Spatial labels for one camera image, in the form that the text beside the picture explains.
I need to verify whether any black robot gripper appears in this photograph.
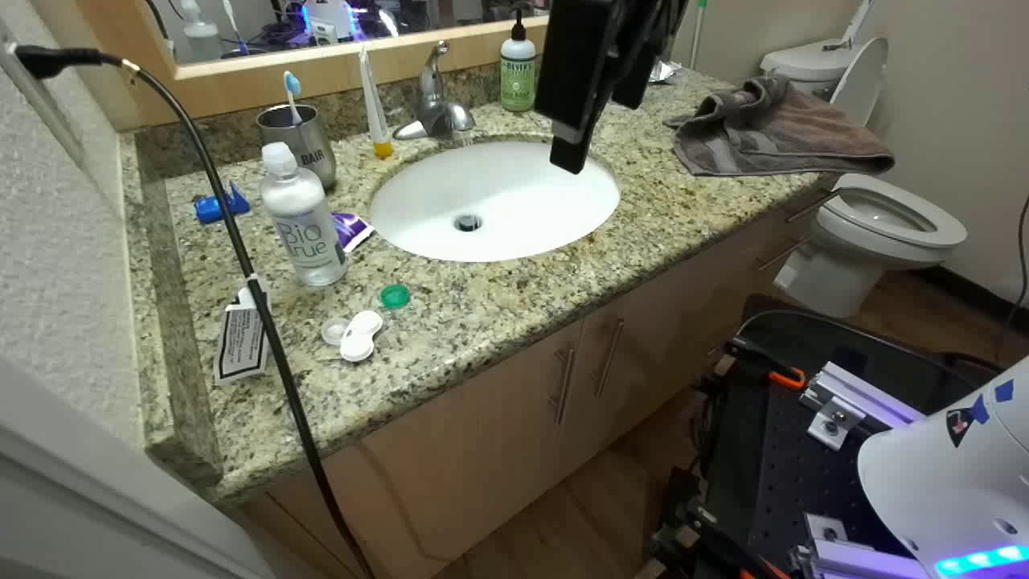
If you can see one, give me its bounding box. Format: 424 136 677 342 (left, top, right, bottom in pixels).
530 0 692 176

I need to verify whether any chrome faucet handle lever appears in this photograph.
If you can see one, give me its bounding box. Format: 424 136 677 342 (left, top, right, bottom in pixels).
417 37 453 80

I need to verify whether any chrome faucet with spout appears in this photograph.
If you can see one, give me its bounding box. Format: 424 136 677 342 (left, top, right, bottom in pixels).
389 63 480 145

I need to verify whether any green liquid soap bottle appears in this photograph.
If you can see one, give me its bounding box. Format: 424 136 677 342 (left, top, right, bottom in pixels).
499 11 539 117

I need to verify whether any white oval sink basin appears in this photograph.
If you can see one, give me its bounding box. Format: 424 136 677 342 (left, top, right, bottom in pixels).
368 139 625 267

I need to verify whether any grey crumpled towel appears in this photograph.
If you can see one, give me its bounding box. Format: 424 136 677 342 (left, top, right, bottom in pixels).
667 70 898 181

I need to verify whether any white tube with yellow cap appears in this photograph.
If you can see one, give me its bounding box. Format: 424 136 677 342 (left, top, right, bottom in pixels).
356 44 398 164

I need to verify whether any green lens case cap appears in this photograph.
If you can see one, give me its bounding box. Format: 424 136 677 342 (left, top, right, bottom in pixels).
381 281 414 315

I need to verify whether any purple and white packet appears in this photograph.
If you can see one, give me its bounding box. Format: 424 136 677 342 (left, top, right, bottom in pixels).
328 209 381 257

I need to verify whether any white toilet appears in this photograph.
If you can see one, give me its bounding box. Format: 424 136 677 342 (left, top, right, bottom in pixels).
757 0 972 320

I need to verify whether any stainless steel cup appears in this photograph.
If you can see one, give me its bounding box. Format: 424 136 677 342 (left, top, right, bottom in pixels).
254 104 341 192

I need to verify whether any white and blue toothbrush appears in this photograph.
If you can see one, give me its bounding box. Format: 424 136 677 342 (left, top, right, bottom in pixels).
280 66 307 128

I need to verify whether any clear contact solution bottle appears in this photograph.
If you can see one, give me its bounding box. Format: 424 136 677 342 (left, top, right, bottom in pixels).
256 139 350 293

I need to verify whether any wooden vanity cabinet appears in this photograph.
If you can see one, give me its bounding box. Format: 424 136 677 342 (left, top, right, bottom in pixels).
226 190 831 579

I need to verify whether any white contact lens case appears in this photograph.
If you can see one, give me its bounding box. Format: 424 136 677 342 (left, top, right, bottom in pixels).
337 308 385 365

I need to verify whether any wood framed mirror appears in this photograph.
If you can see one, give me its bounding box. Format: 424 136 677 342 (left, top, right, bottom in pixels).
72 0 560 136

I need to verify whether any black robot cart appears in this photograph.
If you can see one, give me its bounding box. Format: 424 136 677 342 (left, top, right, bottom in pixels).
647 304 1006 579

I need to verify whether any small blue plastic item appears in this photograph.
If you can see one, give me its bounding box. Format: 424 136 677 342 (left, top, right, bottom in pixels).
191 184 254 229

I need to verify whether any white door panel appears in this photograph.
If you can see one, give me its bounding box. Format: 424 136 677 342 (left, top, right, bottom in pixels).
0 349 277 579

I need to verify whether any orange clamp handle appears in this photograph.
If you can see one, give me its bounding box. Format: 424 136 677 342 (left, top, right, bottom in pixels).
761 364 815 395

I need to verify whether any aluminium profile bracket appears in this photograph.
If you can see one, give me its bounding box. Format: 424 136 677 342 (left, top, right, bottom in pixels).
801 361 927 454

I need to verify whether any black power cord with plug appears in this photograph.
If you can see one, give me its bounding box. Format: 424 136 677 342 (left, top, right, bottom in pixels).
10 43 381 579

